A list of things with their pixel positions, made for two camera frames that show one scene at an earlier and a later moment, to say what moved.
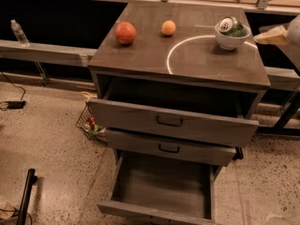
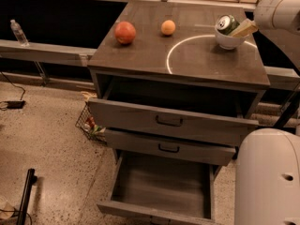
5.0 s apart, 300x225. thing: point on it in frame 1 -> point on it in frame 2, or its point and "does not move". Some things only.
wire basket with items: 86,122 does not move
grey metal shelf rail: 48,54 does not move
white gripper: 294,31 -> 272,15
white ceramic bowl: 228,42 does not move
